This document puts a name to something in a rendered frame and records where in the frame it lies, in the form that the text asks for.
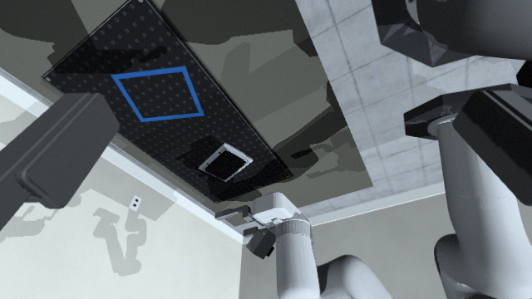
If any blue tape outline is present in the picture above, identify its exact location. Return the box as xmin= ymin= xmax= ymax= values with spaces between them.
xmin=111 ymin=66 xmax=204 ymax=122

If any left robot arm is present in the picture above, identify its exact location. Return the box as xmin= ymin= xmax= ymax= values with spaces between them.
xmin=246 ymin=112 xmax=532 ymax=299

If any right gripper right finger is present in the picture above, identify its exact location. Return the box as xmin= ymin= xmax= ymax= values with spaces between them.
xmin=452 ymin=91 xmax=532 ymax=206

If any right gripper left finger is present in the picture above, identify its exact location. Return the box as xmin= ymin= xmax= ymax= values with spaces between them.
xmin=0 ymin=93 xmax=120 ymax=231

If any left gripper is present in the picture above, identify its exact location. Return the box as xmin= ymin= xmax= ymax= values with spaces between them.
xmin=214 ymin=192 xmax=312 ymax=238

